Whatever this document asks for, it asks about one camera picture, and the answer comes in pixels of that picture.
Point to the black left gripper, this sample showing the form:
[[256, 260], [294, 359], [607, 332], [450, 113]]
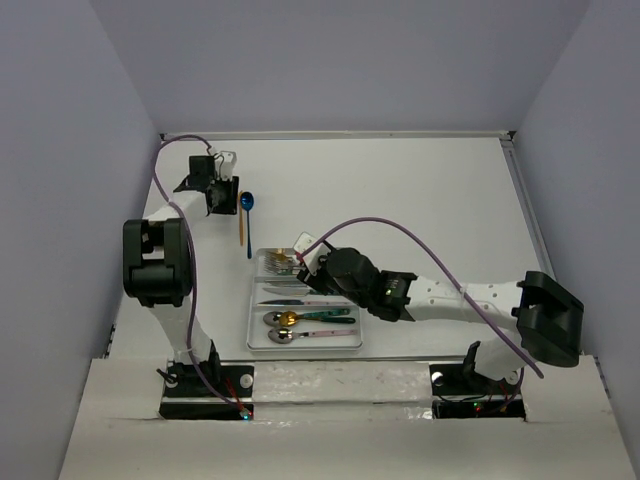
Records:
[[232, 188]]

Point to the blue metallic spoon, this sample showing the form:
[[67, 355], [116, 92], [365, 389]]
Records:
[[247, 203]]

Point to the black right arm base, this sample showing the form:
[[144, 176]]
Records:
[[460, 393]]

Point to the knife with marbled dark handle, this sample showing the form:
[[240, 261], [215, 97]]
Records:
[[287, 291]]

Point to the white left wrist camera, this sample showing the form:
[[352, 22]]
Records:
[[225, 162]]

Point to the knife with pink handle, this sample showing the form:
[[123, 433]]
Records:
[[298, 302]]

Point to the gold spoon dark-green handle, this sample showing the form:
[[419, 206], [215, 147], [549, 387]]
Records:
[[290, 318]]

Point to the fork with dark marbled handle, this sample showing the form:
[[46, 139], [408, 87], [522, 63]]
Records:
[[280, 270]]

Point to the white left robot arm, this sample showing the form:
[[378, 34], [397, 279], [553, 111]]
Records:
[[159, 268]]

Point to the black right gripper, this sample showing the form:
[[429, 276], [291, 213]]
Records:
[[317, 280]]

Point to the orange plastic knife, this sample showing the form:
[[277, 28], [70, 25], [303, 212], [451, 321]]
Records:
[[241, 219]]

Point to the white three-compartment tray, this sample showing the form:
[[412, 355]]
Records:
[[257, 340]]

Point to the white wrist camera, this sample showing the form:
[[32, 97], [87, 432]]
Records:
[[308, 251], [225, 162]]

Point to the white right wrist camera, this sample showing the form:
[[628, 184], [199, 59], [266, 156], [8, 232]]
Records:
[[308, 251]]

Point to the all-silver fork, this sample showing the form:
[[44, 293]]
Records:
[[281, 265]]

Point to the spoon with teal marbled handle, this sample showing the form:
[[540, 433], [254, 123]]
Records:
[[269, 318]]

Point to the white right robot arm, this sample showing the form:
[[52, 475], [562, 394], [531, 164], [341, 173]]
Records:
[[535, 320]]

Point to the spoon with pink handle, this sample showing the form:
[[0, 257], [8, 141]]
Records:
[[284, 336]]

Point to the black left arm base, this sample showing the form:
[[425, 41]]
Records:
[[210, 391]]

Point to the knife with teal marbled handle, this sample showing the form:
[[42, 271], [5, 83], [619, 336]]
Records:
[[285, 283]]

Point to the gold fork dark-green handle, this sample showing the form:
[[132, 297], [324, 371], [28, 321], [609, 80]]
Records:
[[281, 257]]

